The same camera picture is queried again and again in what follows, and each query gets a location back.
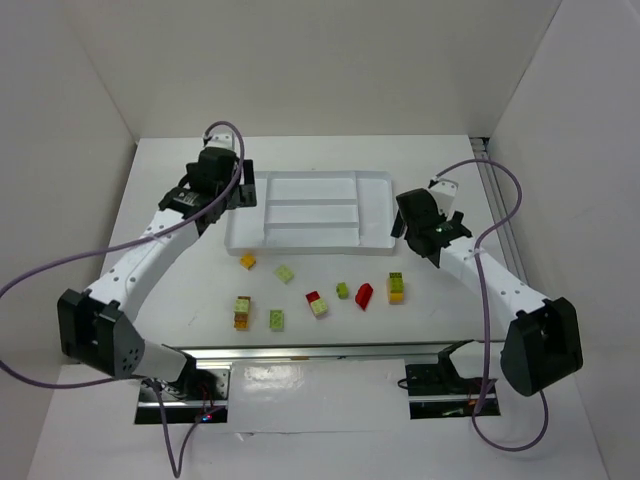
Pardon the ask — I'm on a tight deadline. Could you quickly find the green and orange lego stack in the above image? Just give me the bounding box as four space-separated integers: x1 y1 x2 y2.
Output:
387 272 405 305

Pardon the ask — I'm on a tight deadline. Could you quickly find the red sloped lego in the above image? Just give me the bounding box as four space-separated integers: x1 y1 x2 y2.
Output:
354 283 374 311

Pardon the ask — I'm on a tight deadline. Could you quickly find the light green lego brick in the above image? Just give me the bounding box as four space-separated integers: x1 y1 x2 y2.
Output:
274 265 294 284

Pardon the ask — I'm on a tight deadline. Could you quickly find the small green lego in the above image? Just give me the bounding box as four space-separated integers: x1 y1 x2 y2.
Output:
336 282 349 299

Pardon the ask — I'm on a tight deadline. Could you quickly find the red and cream lego stack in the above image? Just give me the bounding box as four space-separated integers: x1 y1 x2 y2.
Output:
305 291 329 318

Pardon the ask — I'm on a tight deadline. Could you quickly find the green brown orange lego stack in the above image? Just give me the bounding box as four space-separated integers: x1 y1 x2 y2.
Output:
233 296 251 331

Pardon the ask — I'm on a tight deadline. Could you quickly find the light green lego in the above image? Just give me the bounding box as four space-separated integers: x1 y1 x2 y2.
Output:
269 310 284 331

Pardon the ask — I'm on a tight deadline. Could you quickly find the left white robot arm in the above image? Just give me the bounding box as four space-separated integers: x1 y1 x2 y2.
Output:
57 132 257 392

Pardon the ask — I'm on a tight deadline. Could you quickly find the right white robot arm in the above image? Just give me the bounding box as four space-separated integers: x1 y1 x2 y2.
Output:
391 180 583 397

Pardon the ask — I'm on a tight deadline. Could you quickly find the white divided sorting tray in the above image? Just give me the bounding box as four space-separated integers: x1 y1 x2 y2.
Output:
224 170 395 256

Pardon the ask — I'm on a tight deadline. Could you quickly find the orange lego near tray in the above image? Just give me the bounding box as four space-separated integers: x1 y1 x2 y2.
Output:
239 253 257 270

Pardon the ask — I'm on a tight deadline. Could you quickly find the aluminium rail right side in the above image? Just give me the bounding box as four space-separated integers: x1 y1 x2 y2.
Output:
469 137 530 285

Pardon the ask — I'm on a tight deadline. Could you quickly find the aluminium rail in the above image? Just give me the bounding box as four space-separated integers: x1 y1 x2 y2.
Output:
469 137 530 285
179 340 484 362

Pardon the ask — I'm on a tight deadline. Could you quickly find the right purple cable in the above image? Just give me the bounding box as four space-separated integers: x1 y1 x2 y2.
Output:
432 159 549 453

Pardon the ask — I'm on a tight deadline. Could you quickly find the purple cable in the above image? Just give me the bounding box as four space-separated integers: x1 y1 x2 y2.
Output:
432 159 549 453
0 121 246 479

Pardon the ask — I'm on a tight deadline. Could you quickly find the aluminium rail front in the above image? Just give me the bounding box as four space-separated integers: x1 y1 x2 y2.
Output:
179 340 484 362

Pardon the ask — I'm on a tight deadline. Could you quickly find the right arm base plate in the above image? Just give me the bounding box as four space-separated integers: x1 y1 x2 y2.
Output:
397 363 482 420

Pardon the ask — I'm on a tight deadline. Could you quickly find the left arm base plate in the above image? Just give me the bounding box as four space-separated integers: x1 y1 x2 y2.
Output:
134 363 231 425

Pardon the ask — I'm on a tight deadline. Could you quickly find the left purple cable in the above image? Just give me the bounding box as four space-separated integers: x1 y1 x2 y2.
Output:
0 121 246 479

